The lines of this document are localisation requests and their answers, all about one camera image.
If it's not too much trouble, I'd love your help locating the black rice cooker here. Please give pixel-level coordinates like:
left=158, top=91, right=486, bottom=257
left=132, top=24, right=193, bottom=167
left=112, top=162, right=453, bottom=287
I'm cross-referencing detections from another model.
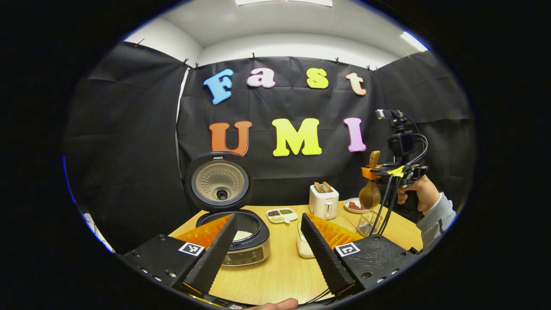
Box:
left=186, top=151, right=272, bottom=267

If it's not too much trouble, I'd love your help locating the white round plate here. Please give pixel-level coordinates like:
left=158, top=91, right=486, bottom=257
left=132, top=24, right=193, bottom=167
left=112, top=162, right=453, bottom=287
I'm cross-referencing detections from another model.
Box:
left=344, top=198, right=371, bottom=214

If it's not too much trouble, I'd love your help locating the white toaster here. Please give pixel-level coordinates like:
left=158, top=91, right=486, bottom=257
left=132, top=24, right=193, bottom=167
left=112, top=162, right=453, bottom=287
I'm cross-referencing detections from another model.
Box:
left=309, top=184, right=340, bottom=220

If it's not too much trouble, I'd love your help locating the metal wire chopstick holder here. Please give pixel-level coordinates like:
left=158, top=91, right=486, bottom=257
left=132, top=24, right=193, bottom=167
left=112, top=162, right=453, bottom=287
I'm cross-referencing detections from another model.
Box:
left=356, top=211, right=384, bottom=236

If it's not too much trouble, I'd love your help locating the clear plastic rice container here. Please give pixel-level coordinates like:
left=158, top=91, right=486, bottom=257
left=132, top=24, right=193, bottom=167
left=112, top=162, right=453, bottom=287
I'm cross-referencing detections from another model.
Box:
left=296, top=215, right=358, bottom=259

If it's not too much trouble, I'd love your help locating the ceiling light panel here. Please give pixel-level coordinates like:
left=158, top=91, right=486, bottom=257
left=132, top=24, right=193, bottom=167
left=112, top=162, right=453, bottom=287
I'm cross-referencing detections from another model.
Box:
left=399, top=31, right=430, bottom=52
left=235, top=0, right=333, bottom=7

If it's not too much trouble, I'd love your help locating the white divided bean dish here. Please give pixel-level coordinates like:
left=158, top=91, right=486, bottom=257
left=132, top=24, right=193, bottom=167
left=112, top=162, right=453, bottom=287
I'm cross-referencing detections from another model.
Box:
left=266, top=208, right=299, bottom=224

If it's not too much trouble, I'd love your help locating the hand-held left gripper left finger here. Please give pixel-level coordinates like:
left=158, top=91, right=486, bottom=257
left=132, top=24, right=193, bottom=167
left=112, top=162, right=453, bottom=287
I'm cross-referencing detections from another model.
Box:
left=118, top=214, right=238, bottom=298

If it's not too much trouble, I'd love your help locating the wooden spoon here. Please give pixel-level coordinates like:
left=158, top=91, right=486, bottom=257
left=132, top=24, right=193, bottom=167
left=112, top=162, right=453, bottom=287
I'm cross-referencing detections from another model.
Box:
left=359, top=150, right=382, bottom=210

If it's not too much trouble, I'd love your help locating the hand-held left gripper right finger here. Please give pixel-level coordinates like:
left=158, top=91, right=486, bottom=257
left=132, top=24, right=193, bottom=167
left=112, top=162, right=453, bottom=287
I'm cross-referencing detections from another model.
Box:
left=300, top=212, right=420, bottom=298

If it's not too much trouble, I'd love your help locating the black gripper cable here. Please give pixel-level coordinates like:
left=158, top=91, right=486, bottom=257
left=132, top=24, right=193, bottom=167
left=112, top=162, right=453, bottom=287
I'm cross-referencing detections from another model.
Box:
left=369, top=172, right=405, bottom=236

